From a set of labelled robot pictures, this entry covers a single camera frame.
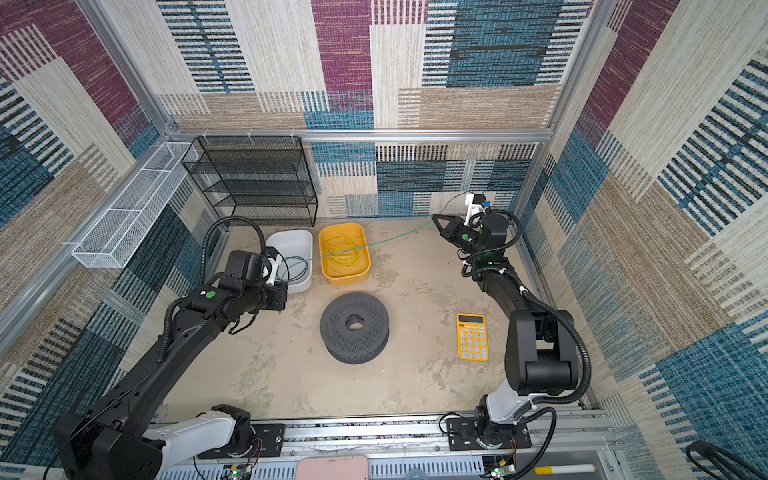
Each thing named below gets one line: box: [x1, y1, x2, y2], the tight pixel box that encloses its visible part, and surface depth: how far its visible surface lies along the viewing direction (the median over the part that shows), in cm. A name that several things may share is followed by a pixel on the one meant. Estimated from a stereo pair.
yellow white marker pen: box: [534, 464, 598, 475], surface depth 71 cm
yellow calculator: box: [456, 313, 490, 362], surface depth 91 cm
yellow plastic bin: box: [318, 222, 371, 286], surface depth 111 cm
